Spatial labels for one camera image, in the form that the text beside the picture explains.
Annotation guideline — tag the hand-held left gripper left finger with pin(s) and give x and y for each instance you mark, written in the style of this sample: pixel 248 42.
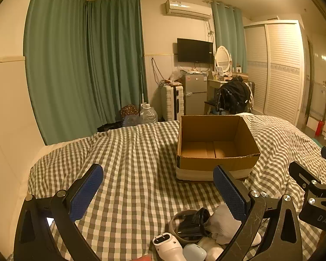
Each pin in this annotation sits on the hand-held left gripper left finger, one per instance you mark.
pixel 87 190

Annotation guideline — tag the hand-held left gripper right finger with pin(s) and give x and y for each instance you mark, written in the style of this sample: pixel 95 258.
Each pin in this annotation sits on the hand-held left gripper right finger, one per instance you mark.
pixel 231 193

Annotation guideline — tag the cardboard box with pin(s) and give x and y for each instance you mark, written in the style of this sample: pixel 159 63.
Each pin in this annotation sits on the cardboard box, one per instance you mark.
pixel 220 165

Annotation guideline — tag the white cloth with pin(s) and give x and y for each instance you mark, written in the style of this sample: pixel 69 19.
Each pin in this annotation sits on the white cloth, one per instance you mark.
pixel 222 225

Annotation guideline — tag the black glossy object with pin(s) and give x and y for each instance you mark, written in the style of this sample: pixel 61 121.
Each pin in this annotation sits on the black glossy object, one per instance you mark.
pixel 190 223

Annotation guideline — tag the white plush toy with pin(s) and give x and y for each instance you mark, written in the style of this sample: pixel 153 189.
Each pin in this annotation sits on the white plush toy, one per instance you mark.
pixel 212 250

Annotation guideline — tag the white tape roll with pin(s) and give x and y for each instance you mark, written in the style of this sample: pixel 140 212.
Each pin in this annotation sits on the white tape roll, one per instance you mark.
pixel 172 223

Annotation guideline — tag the light blue earbud case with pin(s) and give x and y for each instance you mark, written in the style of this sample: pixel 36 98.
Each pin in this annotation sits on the light blue earbud case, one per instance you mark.
pixel 194 252

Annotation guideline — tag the teal floor mat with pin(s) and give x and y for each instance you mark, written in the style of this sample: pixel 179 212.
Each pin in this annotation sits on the teal floor mat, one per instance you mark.
pixel 317 142

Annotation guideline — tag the red fire extinguisher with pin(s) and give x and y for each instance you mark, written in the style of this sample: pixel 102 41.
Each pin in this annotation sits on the red fire extinguisher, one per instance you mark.
pixel 320 128

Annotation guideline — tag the checkered bed blanket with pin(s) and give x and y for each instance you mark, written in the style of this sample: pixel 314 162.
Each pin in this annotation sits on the checkered bed blanket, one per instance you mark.
pixel 135 168

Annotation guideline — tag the white handheld device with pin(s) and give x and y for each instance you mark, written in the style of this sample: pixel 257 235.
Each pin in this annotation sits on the white handheld device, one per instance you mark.
pixel 167 247

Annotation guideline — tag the red object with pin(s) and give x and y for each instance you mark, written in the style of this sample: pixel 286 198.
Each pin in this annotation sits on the red object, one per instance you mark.
pixel 144 258

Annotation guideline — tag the brown patterned bag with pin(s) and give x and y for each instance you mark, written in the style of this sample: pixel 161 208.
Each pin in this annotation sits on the brown patterned bag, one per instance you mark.
pixel 129 111

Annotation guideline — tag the clear water jug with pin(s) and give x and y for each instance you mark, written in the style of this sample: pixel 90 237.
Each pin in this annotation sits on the clear water jug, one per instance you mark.
pixel 148 115

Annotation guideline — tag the black jacket on chair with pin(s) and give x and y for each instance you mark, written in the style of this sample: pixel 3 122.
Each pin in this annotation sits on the black jacket on chair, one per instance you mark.
pixel 233 95

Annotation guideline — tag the white louvred wardrobe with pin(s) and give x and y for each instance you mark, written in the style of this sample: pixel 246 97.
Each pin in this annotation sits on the white louvred wardrobe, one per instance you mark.
pixel 282 68

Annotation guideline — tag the silver mini fridge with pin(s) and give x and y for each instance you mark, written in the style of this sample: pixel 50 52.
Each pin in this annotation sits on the silver mini fridge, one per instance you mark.
pixel 195 92

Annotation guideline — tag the white suitcase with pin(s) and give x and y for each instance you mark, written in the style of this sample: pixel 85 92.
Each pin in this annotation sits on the white suitcase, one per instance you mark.
pixel 169 103

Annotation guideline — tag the wooden dressing table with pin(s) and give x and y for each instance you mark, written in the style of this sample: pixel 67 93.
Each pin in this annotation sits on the wooden dressing table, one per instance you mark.
pixel 212 85

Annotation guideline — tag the green curtain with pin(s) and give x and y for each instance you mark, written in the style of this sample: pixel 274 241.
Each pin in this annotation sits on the green curtain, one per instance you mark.
pixel 57 73
pixel 228 32
pixel 114 59

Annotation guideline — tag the white oval mirror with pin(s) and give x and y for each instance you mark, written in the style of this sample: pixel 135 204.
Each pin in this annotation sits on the white oval mirror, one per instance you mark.
pixel 222 57

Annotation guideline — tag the white air conditioner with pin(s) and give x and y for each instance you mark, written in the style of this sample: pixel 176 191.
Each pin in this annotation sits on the white air conditioner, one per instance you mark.
pixel 187 8

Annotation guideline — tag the black wall television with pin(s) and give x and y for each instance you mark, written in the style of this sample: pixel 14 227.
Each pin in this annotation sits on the black wall television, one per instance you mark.
pixel 195 50

